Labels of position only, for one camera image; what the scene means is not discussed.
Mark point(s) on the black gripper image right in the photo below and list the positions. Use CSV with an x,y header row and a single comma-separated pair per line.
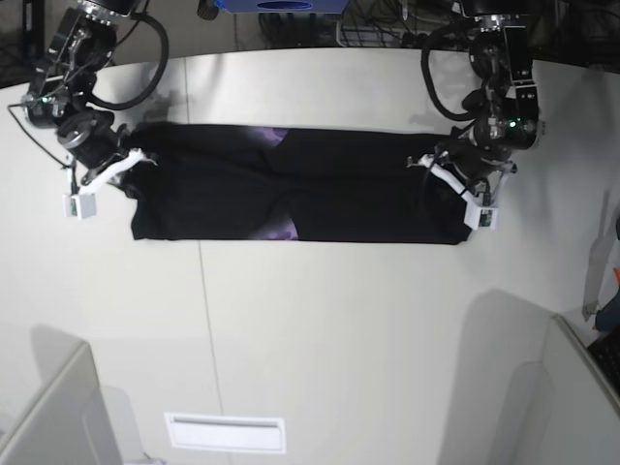
x,y
457,162

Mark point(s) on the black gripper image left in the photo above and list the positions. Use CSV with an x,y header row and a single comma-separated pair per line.
x,y
89,138

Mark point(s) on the black graphic T-shirt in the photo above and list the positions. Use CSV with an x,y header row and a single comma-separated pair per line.
x,y
226,182

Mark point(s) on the blue box with oval hole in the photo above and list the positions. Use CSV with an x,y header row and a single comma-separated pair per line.
x,y
327,7

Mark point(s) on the teal and orange object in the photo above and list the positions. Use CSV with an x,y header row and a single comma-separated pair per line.
x,y
607,319

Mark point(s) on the black keyboard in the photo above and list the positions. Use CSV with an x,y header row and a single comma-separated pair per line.
x,y
605,352

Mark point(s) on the grey left desk partition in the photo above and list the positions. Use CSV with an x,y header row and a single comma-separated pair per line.
x,y
67,421

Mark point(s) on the grey desk partition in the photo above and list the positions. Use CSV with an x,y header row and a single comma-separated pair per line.
x,y
583,427
67,421

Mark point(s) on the grey right desk partition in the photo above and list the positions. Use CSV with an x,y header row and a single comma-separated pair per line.
x,y
583,427

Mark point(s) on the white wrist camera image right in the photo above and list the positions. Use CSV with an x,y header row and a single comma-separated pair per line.
x,y
481,217

